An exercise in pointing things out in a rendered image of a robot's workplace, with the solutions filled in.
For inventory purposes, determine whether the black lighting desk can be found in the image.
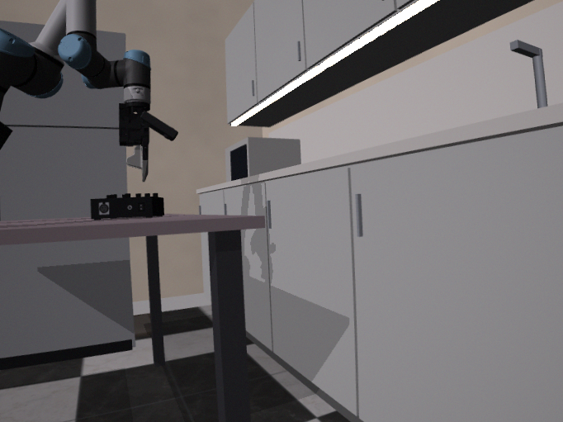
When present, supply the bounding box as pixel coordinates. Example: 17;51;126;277
91;193;164;220

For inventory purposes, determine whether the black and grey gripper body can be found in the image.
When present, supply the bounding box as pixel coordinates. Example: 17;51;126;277
119;102;150;146

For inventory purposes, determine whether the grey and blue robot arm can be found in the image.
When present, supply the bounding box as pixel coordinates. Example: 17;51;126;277
0;0;151;111

